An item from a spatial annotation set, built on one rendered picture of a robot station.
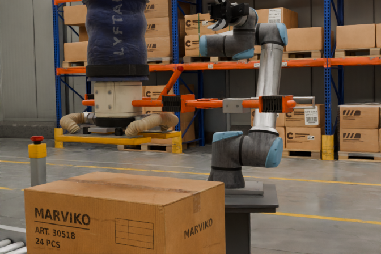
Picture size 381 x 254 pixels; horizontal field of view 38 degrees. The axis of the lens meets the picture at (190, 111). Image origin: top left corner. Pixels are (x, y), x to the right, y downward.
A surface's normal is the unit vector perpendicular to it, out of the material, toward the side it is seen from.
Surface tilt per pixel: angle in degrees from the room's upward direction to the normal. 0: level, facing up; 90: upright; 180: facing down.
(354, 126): 93
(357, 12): 90
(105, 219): 90
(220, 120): 90
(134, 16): 70
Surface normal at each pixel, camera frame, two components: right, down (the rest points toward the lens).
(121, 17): 0.30, -0.29
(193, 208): 0.86, 0.01
